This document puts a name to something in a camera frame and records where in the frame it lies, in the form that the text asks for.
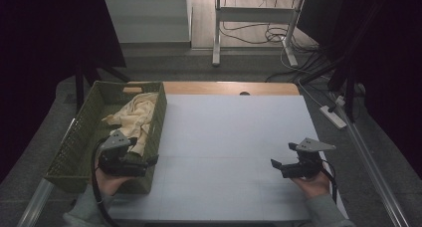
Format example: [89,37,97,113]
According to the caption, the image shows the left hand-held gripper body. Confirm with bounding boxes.
[98,129,149,178]

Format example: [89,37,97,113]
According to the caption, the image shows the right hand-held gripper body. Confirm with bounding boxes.
[281,137,337,179]

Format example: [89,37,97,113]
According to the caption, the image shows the cream cloth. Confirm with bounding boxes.
[101,92,159,157]

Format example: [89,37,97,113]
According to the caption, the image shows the green perforated plastic basket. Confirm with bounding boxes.
[43,80,168,194]

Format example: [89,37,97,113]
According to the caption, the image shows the person's right hand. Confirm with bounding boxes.
[291,170,331,200]

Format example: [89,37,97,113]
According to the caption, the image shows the person's left hand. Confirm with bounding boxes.
[94,158,134,197]

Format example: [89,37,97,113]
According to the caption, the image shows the white power strip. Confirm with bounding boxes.
[318,105,348,130]

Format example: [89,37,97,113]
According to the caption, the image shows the white sheet mat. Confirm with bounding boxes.
[106,94,350,222]

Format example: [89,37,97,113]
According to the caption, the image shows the black stand legs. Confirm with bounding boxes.
[74,56,132,114]
[299,52,358,123]

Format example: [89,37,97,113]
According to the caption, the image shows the white cabinet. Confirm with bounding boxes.
[103,0,194,51]

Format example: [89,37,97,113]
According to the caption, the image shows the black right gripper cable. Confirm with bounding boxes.
[318,159,339,205]

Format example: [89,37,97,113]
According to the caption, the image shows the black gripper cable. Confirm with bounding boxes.
[318,159,339,205]
[91,137,121,227]

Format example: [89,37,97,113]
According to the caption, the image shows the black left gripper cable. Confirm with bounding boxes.
[91,137,121,227]

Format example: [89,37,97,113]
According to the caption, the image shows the white floor cable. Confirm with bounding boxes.
[279,47,325,109]

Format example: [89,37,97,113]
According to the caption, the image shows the aluminium rail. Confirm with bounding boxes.
[330,93,412,227]
[16,117,76,227]

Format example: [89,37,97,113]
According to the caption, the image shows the tangle of black floor cables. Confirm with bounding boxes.
[220,20,321,56]

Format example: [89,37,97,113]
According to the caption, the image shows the white metal desk frame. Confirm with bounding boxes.
[211,0,307,68]

